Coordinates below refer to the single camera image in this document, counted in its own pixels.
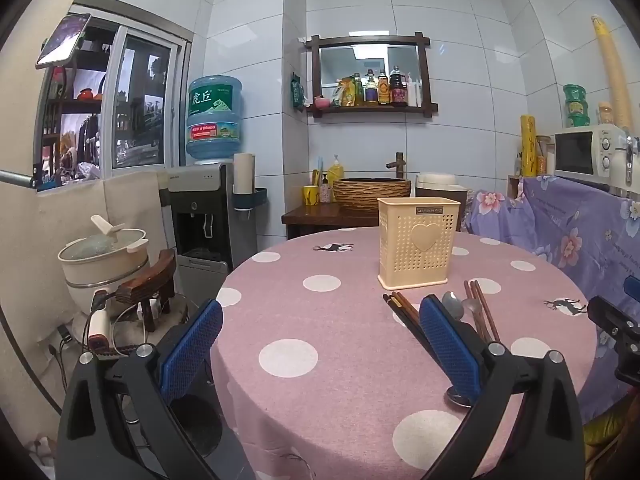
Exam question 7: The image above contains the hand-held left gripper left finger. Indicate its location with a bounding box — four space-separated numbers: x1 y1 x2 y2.
56 299 256 480

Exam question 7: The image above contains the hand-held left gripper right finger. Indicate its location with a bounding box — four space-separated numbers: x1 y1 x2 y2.
419 294 586 480

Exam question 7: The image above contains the grey spoon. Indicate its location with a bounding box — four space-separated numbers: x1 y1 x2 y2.
441 291 465 321

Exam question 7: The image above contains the black chopstick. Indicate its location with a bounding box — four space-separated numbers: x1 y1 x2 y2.
382 294 432 354

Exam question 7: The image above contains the cream plastic utensil basket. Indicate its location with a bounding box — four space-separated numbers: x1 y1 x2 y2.
377 197 462 291

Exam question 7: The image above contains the dark wooden chair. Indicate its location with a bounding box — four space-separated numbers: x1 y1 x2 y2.
115 249 178 333

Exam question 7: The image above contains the purple floral cloth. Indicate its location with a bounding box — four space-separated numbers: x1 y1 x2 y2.
462 175 640 411

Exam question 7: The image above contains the pink polka dot tablecloth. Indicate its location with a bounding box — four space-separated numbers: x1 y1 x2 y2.
210 227 598 480

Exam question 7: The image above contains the chrome tap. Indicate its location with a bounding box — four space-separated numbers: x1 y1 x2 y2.
622 135 640 187

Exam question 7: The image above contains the cream cooking pot with lid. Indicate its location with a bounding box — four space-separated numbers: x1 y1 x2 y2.
57 215 151 321

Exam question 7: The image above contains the grey water dispenser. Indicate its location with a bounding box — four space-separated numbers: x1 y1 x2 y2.
167 162 258 306

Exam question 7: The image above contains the white microwave oven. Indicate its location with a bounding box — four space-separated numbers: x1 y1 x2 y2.
552 124 632 192

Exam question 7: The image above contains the wooden storage box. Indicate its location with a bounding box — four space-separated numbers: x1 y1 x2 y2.
507 135 556 196

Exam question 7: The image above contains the brown and white rice cooker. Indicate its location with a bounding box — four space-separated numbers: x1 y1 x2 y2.
415 172 471 211

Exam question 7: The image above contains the woven brown wash basin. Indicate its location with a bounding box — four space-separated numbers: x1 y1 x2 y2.
332 177 412 212

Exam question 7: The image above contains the yellow wrapped roll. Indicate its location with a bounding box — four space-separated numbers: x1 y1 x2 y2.
520 115 537 177

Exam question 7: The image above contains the dark wooden counter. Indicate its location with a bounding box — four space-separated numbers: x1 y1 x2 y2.
281 202 381 241

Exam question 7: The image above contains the stack of green cups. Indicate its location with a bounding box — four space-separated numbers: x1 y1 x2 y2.
563 84 591 128

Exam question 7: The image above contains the tall stack of yellow cups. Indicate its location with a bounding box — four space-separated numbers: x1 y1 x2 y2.
591 15 632 131

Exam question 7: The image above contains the blue water jug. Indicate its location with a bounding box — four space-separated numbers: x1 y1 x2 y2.
186 75 247 166

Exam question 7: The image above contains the metal pole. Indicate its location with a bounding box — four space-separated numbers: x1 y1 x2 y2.
0 170 38 189

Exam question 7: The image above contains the sliding window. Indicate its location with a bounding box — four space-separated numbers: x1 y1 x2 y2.
30 0 193 191

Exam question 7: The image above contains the wooden framed mirror shelf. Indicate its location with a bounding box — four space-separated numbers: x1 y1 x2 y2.
304 33 439 120

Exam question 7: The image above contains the dark soy sauce bottle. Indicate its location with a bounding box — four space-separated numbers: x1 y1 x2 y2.
390 65 407 107

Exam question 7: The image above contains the yellow packet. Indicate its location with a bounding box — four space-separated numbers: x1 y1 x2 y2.
334 77 355 108

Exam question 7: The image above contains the green hanging packet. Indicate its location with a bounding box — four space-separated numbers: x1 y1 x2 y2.
291 72 307 112

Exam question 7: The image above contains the mounted smartphone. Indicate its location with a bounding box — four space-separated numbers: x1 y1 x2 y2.
35 13 92 68

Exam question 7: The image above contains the blue wall holder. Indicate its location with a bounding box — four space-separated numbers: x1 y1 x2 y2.
232 187 268 211

